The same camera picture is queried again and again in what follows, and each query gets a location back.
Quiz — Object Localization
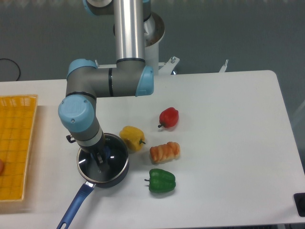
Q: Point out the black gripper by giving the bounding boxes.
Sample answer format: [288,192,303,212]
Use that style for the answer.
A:
[80,139,109,172]

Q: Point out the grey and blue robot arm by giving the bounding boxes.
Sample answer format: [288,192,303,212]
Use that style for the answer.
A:
[58,0,154,169]

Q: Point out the yellow bell pepper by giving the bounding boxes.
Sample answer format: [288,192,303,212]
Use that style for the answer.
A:
[119,126,146,152]

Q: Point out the toy bread loaf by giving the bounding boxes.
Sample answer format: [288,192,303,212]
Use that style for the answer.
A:
[150,142,180,163]

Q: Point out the green bell pepper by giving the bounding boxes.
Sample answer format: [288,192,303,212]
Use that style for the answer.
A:
[145,168,176,193]

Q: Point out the red bell pepper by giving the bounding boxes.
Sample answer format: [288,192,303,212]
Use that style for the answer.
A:
[158,107,179,128]

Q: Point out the yellow plastic basket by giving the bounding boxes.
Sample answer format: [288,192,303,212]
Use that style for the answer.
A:
[0,94,38,202]

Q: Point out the black device at table edge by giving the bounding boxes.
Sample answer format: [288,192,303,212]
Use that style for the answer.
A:
[294,193,305,217]

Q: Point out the blue saucepan with handle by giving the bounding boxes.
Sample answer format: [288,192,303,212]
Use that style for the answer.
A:
[57,133,129,229]

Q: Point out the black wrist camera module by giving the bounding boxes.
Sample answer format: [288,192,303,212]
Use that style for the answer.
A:
[66,135,76,143]

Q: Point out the black cable on floor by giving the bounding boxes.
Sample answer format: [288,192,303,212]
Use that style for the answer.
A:
[0,58,21,82]

